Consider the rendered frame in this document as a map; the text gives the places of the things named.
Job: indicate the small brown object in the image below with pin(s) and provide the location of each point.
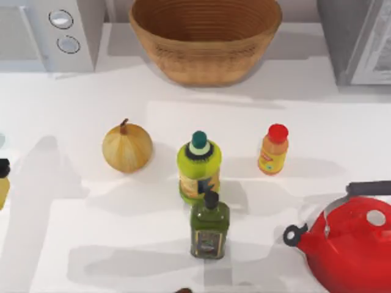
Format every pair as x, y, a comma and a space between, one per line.
183, 290

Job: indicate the orange bottle with red cap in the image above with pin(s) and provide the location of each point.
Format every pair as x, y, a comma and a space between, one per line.
272, 154

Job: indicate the light green bottle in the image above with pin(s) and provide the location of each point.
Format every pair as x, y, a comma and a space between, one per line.
198, 171

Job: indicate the dark green square bottle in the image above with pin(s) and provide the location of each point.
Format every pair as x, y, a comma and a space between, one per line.
209, 230

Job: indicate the brown woven basket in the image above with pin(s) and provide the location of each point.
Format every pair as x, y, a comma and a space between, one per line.
204, 45

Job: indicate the yellow bottle with black cap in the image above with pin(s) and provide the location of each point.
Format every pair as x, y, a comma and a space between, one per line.
3, 186

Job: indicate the yellow onion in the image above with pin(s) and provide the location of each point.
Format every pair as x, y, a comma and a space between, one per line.
127, 148

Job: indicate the red kettle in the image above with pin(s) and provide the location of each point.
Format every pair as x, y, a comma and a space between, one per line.
348, 244

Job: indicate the microwave knob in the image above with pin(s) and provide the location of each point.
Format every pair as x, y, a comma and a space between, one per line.
68, 44
61, 19

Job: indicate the pale microwave oven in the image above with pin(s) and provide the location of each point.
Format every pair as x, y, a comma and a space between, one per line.
36, 33

